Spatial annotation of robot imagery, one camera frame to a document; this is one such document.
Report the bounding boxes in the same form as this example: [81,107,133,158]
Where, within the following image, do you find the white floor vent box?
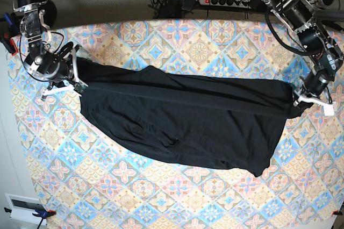
[5,193,45,225]

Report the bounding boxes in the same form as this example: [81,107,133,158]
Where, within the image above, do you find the blue orange clamp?
[1,12,20,56]
[4,207,56,219]

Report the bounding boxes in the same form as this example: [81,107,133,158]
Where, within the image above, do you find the black t-shirt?
[77,58,304,176]

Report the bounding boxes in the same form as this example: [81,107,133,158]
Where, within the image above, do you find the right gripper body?
[42,54,74,80]

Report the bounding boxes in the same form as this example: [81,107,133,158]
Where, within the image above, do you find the blue orange clamp upper left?
[1,12,20,56]

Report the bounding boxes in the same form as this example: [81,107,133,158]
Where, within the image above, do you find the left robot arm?
[261,0,343,97]

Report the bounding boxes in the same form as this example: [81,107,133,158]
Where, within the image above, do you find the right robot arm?
[13,0,78,85]

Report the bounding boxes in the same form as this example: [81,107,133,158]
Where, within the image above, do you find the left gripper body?
[302,70,333,97]

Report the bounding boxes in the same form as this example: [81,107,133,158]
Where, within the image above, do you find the patterned tablecloth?
[6,20,343,228]

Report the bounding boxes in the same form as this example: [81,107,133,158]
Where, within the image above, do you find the blue orange clamp lower left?
[4,207,56,219]

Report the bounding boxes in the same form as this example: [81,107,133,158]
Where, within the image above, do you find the orange clamp lower right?
[332,210,343,216]

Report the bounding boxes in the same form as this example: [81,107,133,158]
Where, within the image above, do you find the white power strip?
[198,0,250,9]

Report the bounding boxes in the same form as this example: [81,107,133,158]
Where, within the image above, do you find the bundle of black cables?
[146,0,189,19]

